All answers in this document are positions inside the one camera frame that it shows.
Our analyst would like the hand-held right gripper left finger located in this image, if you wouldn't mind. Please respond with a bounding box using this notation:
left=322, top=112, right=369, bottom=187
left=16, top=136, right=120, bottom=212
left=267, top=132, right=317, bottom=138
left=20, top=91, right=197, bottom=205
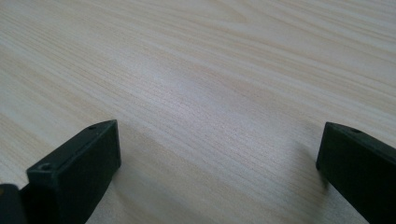
left=20, top=119, right=122, bottom=224

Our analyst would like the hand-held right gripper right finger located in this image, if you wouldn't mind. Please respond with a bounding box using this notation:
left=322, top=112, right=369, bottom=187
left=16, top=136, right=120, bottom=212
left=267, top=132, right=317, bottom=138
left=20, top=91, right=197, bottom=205
left=315, top=121, right=396, bottom=224

